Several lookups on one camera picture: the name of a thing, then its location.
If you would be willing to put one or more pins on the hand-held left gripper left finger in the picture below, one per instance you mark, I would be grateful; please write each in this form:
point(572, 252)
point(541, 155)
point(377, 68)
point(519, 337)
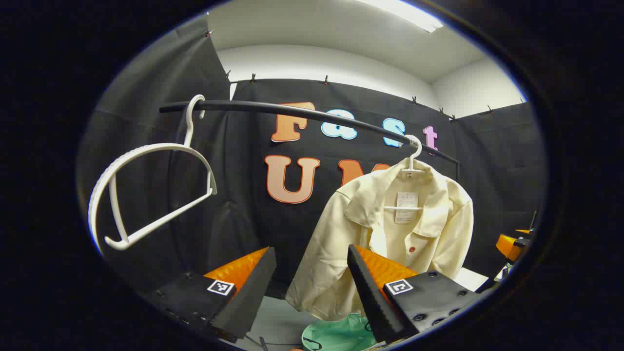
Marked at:
point(248, 292)

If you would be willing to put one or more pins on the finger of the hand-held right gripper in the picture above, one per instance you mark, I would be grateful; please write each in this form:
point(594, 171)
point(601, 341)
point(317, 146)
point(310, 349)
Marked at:
point(508, 246)

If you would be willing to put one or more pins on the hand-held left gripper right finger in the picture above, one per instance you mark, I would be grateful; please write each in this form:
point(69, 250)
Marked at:
point(370, 297)

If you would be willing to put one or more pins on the green laundry hamper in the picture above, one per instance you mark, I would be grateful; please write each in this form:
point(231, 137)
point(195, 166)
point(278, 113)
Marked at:
point(336, 336)

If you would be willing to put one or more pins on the cream button shirt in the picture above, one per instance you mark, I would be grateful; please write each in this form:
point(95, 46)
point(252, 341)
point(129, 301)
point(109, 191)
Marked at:
point(341, 234)

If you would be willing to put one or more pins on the white plastic hanger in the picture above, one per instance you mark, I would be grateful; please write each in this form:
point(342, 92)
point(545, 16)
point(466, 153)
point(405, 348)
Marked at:
point(414, 153)
point(156, 146)

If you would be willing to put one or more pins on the white floor board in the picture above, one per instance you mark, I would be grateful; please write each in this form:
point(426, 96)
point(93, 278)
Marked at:
point(470, 279)

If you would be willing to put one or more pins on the black backdrop cloth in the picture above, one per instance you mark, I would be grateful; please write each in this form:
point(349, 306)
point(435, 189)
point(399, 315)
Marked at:
point(243, 229)

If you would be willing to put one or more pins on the ceiling light panel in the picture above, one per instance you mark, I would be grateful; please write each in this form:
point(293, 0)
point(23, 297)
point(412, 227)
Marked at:
point(404, 12)

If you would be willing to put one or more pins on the black clothes rail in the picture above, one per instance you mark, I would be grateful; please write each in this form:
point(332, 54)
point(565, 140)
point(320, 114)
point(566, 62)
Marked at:
point(253, 105)

